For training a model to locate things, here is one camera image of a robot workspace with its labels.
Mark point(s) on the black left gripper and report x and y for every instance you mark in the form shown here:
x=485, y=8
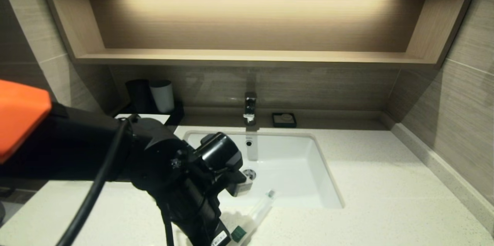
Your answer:
x=197, y=219

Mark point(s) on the green-banded pack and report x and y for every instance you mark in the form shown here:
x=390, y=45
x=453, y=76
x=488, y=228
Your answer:
x=258, y=211

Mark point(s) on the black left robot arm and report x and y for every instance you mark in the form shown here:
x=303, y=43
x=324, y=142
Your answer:
x=77, y=145

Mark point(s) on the black amenity box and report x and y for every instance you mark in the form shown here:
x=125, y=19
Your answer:
x=175, y=117

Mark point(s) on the chrome sink drain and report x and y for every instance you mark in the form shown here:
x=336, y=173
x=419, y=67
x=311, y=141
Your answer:
x=251, y=174

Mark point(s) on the white sink basin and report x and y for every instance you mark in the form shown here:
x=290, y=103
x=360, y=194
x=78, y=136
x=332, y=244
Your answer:
x=293, y=169

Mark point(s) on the white card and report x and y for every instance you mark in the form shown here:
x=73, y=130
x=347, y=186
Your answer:
x=154, y=117

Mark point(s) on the chrome faucet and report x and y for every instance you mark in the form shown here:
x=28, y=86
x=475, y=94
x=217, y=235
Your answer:
x=250, y=107

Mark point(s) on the black soap dish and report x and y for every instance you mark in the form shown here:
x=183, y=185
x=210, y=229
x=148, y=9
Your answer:
x=275, y=122

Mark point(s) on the white cup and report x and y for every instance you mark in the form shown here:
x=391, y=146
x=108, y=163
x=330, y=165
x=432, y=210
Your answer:
x=163, y=97

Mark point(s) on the round soap bar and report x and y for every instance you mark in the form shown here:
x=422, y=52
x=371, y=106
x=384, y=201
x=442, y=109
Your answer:
x=286, y=117

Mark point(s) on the black cup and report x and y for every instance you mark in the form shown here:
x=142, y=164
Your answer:
x=139, y=95

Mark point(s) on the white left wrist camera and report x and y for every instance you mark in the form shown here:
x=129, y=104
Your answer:
x=244, y=188

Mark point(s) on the wooden wall shelf niche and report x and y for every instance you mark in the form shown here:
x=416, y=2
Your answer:
x=251, y=58

